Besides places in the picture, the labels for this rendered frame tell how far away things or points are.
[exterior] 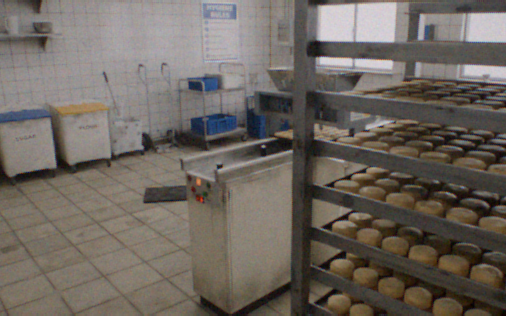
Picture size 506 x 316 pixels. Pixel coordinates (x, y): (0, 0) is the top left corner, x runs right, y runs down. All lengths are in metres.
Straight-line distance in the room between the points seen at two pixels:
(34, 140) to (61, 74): 1.06
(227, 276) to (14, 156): 3.45
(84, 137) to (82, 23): 1.47
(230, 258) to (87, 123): 3.48
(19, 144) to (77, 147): 0.61
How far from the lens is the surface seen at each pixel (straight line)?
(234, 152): 2.56
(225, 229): 2.26
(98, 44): 6.17
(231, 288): 2.42
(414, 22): 1.19
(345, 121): 2.47
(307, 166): 0.84
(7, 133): 5.28
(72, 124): 5.43
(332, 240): 0.88
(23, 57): 5.91
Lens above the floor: 1.53
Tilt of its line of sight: 18 degrees down
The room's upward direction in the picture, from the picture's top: straight up
